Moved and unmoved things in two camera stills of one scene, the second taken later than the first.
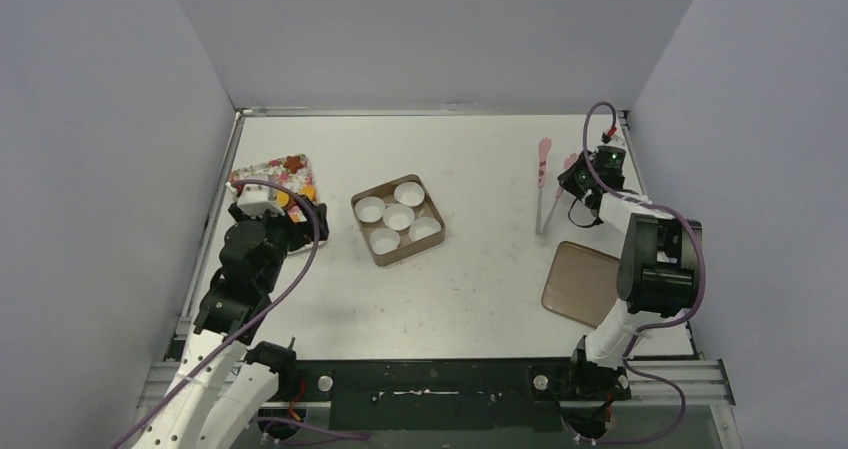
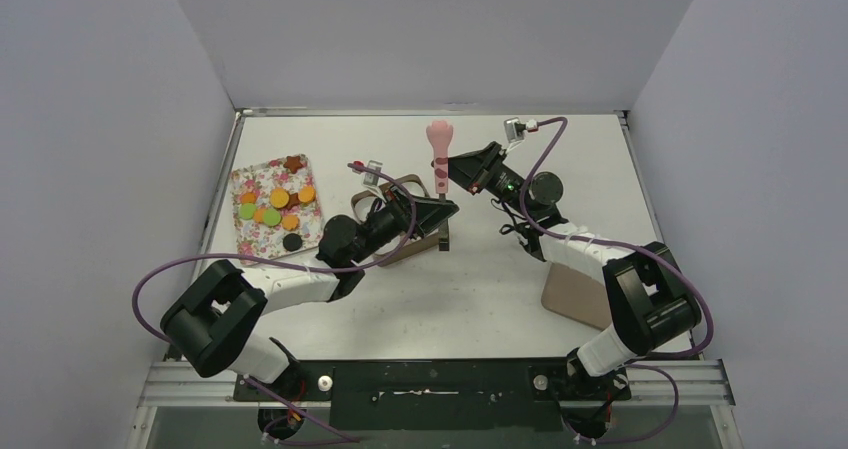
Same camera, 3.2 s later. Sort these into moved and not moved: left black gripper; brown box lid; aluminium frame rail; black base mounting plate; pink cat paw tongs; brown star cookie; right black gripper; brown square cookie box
Moved: right black gripper; pink cat paw tongs; left black gripper
Not moved: brown star cookie; black base mounting plate; brown square cookie box; aluminium frame rail; brown box lid
